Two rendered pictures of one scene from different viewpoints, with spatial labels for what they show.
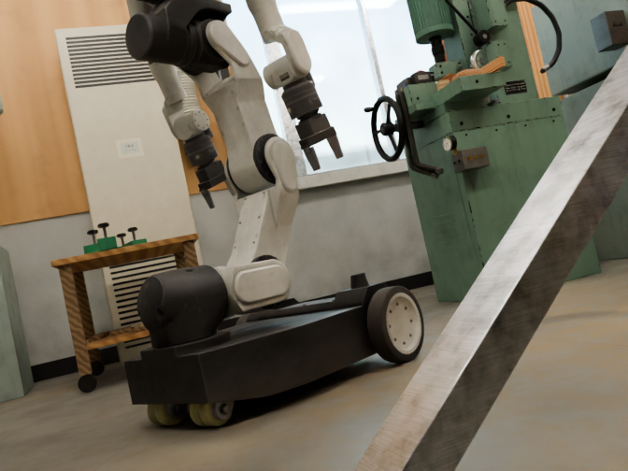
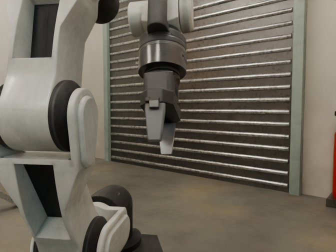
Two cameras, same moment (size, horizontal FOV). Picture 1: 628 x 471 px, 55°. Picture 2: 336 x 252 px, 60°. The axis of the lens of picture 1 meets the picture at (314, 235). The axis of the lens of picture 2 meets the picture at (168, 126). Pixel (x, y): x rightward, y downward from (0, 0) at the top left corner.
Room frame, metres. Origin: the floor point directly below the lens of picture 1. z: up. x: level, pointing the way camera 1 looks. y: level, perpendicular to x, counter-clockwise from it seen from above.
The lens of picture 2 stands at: (2.33, 0.01, 0.63)
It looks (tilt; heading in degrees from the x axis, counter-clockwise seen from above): 4 degrees down; 148
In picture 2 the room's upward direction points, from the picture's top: straight up
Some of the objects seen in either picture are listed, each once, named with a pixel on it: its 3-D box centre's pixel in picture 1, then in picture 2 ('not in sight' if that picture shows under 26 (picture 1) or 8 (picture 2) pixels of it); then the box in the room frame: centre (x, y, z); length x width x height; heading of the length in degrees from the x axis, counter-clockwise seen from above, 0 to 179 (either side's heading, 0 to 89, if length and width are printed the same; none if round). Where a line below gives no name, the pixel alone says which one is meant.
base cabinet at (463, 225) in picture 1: (498, 211); not in sight; (2.76, -0.85, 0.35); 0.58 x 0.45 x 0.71; 108
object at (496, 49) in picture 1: (497, 57); not in sight; (2.63, -0.96, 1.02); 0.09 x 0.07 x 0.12; 18
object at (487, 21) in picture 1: (492, 13); not in sight; (2.65, -0.99, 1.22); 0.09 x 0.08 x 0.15; 108
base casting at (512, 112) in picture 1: (478, 127); not in sight; (2.76, -0.85, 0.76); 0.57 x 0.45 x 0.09; 108
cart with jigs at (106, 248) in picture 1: (136, 297); not in sight; (2.70, 0.83, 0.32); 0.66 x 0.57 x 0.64; 17
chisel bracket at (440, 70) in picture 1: (447, 72); not in sight; (2.73, -0.75, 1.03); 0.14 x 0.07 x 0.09; 108
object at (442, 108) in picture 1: (441, 119); not in sight; (2.70, -0.68, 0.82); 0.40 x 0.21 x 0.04; 18
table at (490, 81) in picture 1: (435, 106); not in sight; (2.64, -0.65, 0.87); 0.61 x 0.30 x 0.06; 18
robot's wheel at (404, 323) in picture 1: (396, 323); not in sight; (1.60, -0.16, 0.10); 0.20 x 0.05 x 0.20; 139
